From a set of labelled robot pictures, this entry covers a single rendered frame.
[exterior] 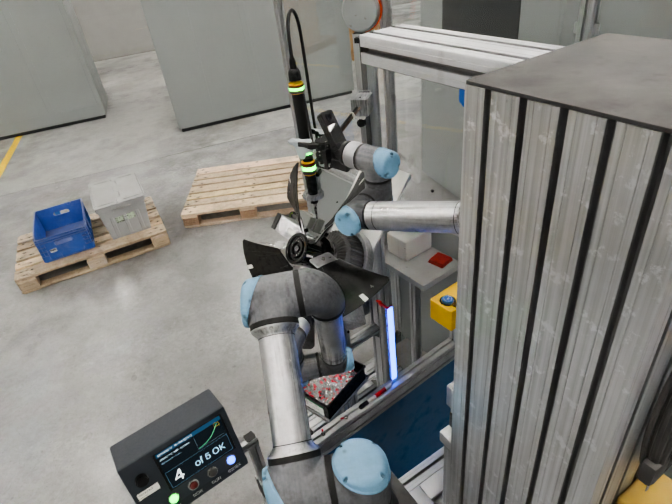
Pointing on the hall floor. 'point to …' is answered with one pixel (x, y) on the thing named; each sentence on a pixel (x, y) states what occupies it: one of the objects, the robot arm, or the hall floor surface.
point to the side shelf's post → (415, 322)
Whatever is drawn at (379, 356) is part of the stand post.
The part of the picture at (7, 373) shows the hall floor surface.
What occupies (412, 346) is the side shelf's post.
